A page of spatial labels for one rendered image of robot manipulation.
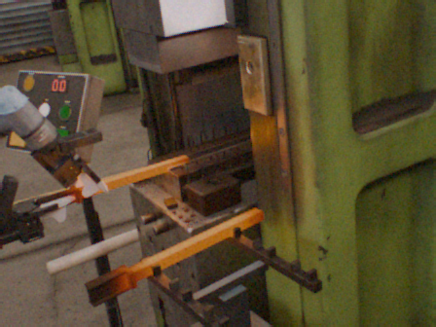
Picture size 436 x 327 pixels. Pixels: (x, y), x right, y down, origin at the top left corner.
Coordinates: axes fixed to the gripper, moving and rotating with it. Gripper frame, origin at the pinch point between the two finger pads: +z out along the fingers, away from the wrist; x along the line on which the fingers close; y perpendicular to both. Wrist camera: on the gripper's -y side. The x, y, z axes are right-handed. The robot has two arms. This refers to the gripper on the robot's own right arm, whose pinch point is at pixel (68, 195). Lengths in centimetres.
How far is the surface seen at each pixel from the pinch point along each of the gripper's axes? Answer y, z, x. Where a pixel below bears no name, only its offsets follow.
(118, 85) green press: 88, 184, -449
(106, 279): 3.0, -5.6, 39.0
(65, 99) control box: -12, 18, -48
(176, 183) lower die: 3.9, 27.5, 6.0
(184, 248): 3.9, 12.5, 37.8
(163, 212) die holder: 10.0, 21.6, 7.6
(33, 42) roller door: 74, 183, -770
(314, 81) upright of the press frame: -27, 42, 48
